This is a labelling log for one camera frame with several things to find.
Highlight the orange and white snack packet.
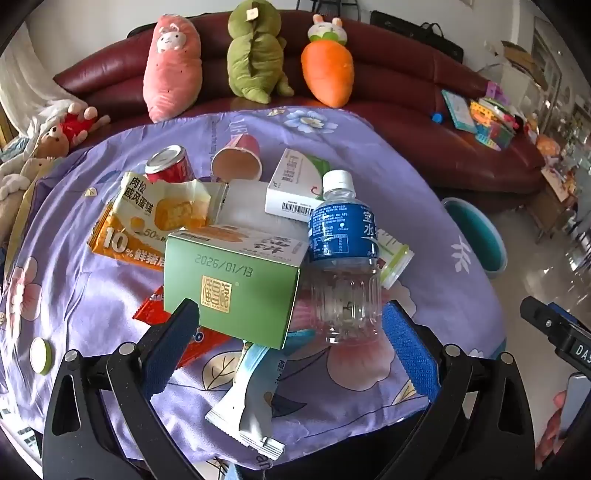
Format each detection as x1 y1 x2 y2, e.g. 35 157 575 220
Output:
88 172 213 271

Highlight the small green and white lid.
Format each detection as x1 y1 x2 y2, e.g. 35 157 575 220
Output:
30 337 52 376

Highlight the dark red leather sofa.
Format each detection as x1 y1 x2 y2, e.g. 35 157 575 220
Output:
53 11 546 213

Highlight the teal waste bin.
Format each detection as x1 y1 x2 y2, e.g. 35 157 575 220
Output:
441 197 508 281

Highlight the light blue and white wrapper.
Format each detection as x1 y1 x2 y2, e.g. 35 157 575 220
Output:
205 330 319 462

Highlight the orange carrot bunny plush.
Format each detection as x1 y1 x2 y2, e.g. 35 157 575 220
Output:
301 14 355 109

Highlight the person's right hand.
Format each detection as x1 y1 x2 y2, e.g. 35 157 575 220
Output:
538 390 571 462

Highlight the wooden side table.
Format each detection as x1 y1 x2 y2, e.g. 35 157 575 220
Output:
526 166 578 241

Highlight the white cloth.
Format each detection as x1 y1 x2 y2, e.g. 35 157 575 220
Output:
0 41 75 139

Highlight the black bag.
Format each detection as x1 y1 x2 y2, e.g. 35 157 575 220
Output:
369 10 464 63

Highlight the pink bunny carrot plush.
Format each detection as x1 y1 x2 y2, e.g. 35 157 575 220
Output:
143 15 204 123

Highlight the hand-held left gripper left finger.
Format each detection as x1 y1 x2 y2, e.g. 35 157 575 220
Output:
41 298 208 480

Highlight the children's picture book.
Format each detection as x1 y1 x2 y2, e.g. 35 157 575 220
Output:
441 89 476 134

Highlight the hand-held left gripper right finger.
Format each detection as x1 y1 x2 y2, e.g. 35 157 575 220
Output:
365 300 536 480

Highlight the pink toy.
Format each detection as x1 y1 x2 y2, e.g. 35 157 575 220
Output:
485 80 509 104

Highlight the purple floral tablecloth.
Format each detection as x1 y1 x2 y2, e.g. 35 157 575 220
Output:
0 106 506 467

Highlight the white plush bunny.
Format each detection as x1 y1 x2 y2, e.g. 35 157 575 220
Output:
0 157 61 199

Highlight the red drink can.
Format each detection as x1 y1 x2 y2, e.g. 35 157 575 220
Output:
144 145 195 185

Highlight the water bottle with blue label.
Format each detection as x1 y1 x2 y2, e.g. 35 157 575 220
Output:
307 170 384 346

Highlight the green plush toy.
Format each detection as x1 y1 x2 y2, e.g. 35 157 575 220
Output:
226 0 294 104

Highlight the pink paper cup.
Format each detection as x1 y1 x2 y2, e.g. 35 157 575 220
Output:
211 134 263 182

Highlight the teddy bear in red shirt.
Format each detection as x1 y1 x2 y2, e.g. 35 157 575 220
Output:
34 104 112 158

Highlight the white medicine box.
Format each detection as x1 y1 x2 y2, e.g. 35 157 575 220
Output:
264 148 331 217

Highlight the red snack wrapper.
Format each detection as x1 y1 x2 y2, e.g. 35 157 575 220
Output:
132 285 234 368

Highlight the green cardboard box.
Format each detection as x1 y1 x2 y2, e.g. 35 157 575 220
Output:
164 224 308 350

